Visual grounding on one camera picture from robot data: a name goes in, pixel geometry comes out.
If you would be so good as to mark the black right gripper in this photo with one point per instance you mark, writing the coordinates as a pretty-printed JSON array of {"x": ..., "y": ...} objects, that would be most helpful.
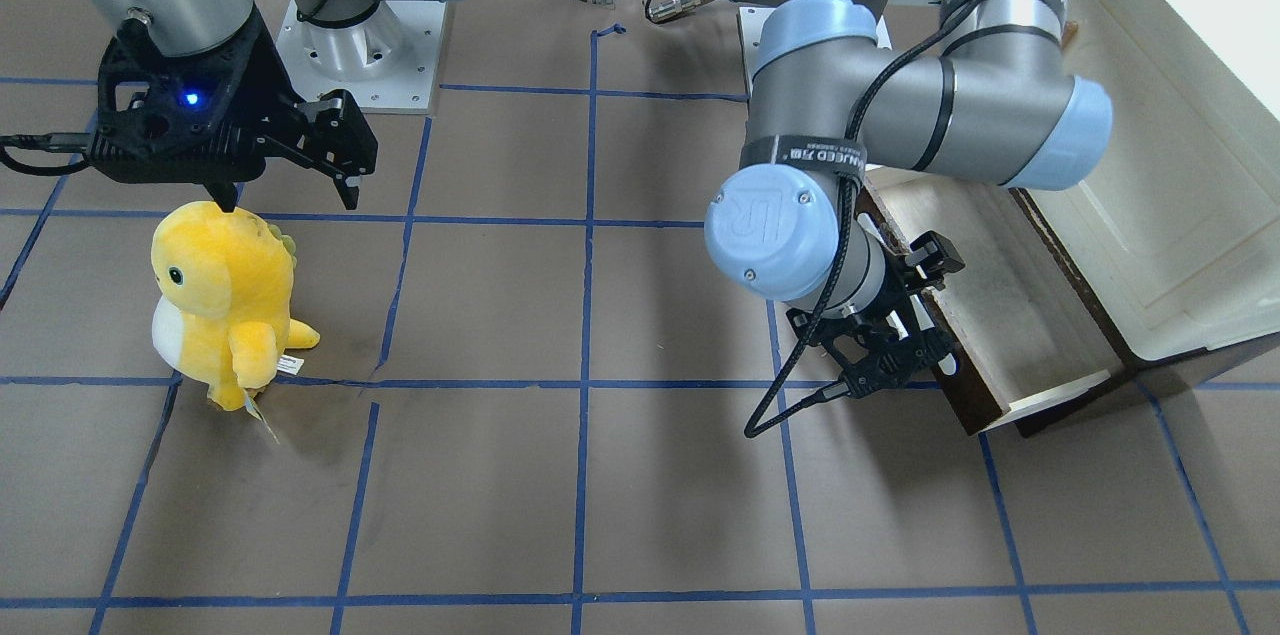
[{"x": 262, "y": 87}]

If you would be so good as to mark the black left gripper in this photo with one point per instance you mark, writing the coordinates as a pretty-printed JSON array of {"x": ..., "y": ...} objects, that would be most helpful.
[{"x": 932, "y": 258}]

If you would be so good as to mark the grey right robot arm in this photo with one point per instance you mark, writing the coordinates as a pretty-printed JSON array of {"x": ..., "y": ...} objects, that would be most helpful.
[{"x": 179, "y": 28}]

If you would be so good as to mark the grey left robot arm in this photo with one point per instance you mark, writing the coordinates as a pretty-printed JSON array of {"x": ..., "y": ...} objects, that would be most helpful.
[{"x": 985, "y": 97}]

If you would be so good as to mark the yellow plush toy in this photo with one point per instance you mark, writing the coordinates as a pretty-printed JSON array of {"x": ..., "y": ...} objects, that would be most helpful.
[{"x": 224, "y": 315}]

